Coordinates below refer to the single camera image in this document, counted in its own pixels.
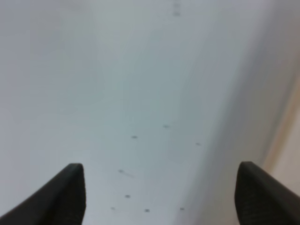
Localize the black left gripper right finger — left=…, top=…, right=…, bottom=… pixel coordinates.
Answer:
left=234, top=162, right=300, bottom=225

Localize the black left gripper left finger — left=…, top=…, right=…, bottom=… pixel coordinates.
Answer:
left=0, top=164, right=86, bottom=225

